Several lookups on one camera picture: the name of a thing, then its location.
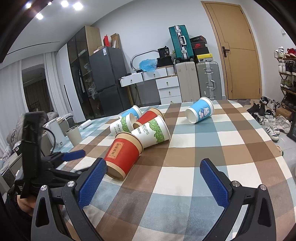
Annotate black cable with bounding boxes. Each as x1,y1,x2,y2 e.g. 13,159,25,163
40,127,57,160

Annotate silver suitcase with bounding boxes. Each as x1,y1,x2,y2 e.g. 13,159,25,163
196,61,222,100

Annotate red kraft paper cup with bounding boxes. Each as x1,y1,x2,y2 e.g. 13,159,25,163
104,132,144,181

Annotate teal suitcase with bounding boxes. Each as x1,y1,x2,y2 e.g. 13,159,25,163
169,25,194,63

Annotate beige tumbler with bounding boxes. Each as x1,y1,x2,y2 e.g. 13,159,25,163
66,126,82,147

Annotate white green cup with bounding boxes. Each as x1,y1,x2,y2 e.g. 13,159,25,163
132,115,171,148
110,113,136,136

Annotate blue cup with cartoon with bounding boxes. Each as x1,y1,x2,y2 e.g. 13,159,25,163
185,97,214,124

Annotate white paper roll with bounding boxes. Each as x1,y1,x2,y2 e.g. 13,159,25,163
79,120,92,130

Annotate white drawer desk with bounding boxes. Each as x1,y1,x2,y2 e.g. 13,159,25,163
119,65,182,104

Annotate white appliance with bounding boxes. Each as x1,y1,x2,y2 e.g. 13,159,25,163
43,118,66,148

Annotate white green cup rear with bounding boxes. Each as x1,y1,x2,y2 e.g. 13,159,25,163
110,113,136,136

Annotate dark glass cabinet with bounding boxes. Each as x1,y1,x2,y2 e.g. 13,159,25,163
67,26,103,120

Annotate shoe rack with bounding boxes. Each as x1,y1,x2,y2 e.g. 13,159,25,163
274,46,296,112

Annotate blue cup at rear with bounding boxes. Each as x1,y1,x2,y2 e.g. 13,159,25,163
120,105,142,120

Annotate beige suitcase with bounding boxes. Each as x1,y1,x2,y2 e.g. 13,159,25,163
176,62,201,102

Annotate wooden door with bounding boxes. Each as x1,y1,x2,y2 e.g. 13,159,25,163
202,1,261,99

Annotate person's left hand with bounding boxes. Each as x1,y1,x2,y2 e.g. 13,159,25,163
17,195,36,216

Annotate checkered tablecloth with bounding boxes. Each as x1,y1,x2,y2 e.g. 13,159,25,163
55,99,293,241

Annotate blue plastic bag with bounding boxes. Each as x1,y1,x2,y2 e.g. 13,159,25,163
139,59,158,72

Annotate black refrigerator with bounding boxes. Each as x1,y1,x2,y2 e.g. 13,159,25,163
89,47,132,116

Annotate white green cup front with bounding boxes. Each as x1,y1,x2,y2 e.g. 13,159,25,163
132,115,171,148

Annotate stacked shoe boxes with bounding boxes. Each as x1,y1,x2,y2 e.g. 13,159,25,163
190,35,210,63

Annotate black bag on desk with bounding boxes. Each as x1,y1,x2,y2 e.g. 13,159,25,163
157,46,173,68

